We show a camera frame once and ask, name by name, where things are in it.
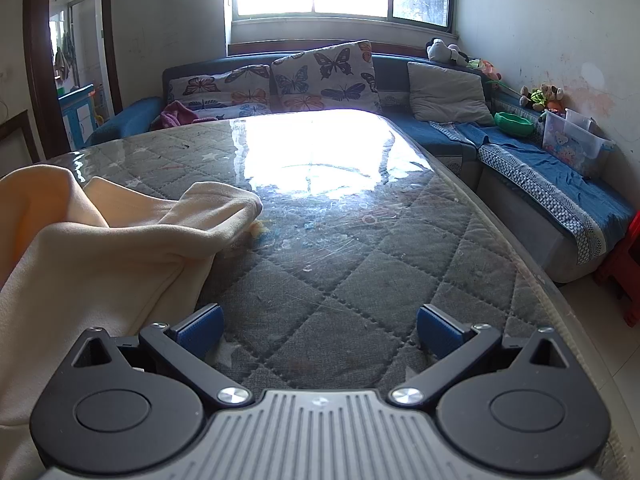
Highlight green plastic bowl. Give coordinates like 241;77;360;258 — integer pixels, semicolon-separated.
494;111;535;136

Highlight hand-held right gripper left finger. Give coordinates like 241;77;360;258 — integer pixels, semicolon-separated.
70;303;253;409

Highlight blue sofa cover cloth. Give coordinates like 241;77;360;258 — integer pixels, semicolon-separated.
430;120;636;266

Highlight pink green plush toy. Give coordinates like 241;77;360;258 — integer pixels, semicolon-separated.
467;57;502;83

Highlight clear plastic storage box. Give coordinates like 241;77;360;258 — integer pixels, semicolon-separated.
542;108;617;177

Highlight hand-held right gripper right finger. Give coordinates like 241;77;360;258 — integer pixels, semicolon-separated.
389;303;573;409

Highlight blue corner sofa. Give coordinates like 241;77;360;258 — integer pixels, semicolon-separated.
82;40;640;283

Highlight red plastic stool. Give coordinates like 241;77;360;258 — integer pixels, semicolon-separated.
594;210;640;328

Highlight dark wooden door frame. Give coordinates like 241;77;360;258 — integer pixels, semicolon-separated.
22;0;123;161

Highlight flat butterfly print cushion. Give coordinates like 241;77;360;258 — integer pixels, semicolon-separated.
167;64;273;121

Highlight panda plush toy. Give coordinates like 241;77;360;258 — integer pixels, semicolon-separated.
425;37;471;66

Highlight grey cushion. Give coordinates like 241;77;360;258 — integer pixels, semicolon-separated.
407;61;496;127

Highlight hanging clothes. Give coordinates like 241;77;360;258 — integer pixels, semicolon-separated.
54;32;77;81

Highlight cream knit sweater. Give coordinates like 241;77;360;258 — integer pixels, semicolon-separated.
0;165;264;480

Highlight large butterfly print cushion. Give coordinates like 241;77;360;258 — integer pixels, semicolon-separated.
270;40;383;116

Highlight magenta cloth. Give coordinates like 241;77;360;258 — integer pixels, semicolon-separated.
150;100;218;131

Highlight blue white small cabinet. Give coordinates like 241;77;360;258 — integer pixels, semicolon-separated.
59;84;97;151

